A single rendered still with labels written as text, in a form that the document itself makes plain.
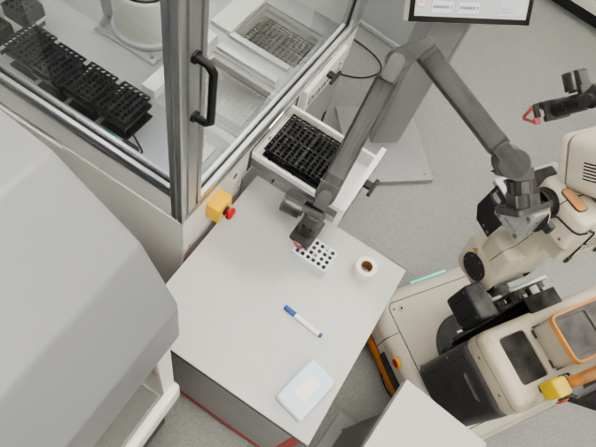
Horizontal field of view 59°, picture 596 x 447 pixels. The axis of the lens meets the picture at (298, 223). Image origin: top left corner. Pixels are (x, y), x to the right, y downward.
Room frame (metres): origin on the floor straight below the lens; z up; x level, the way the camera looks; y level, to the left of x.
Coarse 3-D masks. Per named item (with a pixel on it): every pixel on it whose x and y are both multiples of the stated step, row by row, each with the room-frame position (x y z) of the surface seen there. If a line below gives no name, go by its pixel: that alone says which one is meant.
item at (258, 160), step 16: (288, 112) 1.16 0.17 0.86; (304, 112) 1.16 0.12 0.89; (272, 128) 1.07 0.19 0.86; (320, 128) 1.14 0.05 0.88; (256, 160) 0.92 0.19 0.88; (368, 160) 1.09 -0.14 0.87; (272, 176) 0.91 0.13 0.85; (288, 176) 0.90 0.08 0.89; (352, 176) 1.03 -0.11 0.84; (336, 208) 0.86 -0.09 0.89
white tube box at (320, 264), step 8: (296, 248) 0.73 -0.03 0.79; (312, 248) 0.75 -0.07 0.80; (320, 248) 0.76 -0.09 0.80; (296, 256) 0.71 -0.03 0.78; (304, 256) 0.71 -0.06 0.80; (312, 256) 0.72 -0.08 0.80; (320, 256) 0.73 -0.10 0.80; (328, 256) 0.75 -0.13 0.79; (304, 264) 0.70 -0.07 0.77; (312, 264) 0.70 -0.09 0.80; (320, 264) 0.71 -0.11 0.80; (328, 264) 0.72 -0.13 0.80; (320, 272) 0.69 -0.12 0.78
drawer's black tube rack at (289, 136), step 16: (288, 128) 1.07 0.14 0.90; (304, 128) 1.09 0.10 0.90; (272, 144) 0.99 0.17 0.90; (288, 144) 1.01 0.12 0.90; (304, 144) 1.03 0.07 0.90; (320, 144) 1.06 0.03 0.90; (336, 144) 1.08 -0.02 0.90; (272, 160) 0.95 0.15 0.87; (288, 160) 0.95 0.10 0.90; (304, 160) 0.97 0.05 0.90; (320, 160) 1.00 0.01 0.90; (304, 176) 0.93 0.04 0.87; (320, 176) 0.96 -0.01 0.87
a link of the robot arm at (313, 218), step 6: (306, 204) 0.75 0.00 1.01; (312, 204) 0.76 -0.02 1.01; (306, 210) 0.74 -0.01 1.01; (312, 210) 0.74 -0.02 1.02; (318, 210) 0.75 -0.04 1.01; (300, 216) 0.73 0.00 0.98; (306, 216) 0.73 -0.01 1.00; (312, 216) 0.73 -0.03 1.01; (318, 216) 0.73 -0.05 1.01; (324, 216) 0.74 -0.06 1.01; (306, 222) 0.72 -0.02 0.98; (312, 222) 0.72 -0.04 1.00; (318, 222) 0.72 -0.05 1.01; (312, 228) 0.72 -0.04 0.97
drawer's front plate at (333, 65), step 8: (344, 48) 1.47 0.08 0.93; (336, 56) 1.42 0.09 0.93; (344, 56) 1.48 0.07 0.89; (328, 64) 1.37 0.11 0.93; (336, 64) 1.42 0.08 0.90; (320, 72) 1.32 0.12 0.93; (328, 72) 1.35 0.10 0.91; (336, 72) 1.45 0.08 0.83; (320, 80) 1.30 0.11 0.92; (328, 80) 1.39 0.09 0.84; (312, 88) 1.24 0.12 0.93; (304, 96) 1.21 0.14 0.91; (304, 104) 1.21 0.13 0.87
